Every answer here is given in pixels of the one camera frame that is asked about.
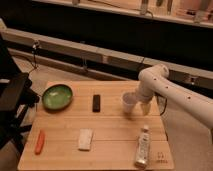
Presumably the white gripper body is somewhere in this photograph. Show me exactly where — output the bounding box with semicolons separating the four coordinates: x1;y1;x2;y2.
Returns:
135;85;154;103

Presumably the white rectangular sponge block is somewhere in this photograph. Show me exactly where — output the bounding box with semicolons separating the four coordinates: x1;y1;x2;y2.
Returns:
78;129;93;151

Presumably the pale translucent gripper finger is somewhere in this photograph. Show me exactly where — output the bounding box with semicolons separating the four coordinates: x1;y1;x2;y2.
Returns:
140;103;151;116

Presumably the white squeeze bottle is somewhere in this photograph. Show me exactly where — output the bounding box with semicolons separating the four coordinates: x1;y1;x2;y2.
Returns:
135;125;150;168

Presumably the orange carrot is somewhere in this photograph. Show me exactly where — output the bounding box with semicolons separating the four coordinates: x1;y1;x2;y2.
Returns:
34;130;45;155

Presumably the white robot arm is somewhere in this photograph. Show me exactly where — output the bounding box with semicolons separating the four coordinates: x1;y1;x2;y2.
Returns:
135;64;213;129

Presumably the black stand on left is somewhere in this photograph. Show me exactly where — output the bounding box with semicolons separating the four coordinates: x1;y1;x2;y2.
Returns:
0;34;39;153

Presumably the wooden table top board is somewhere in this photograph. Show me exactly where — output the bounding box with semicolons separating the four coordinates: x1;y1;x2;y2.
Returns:
18;81;174;171

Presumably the black rectangular remote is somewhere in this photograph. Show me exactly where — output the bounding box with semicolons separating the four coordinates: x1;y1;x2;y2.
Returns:
92;94;101;112

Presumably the green ceramic bowl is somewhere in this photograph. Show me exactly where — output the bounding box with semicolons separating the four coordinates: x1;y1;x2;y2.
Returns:
42;84;73;110

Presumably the black hanging cable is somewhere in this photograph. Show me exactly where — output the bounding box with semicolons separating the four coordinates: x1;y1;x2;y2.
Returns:
30;40;40;73

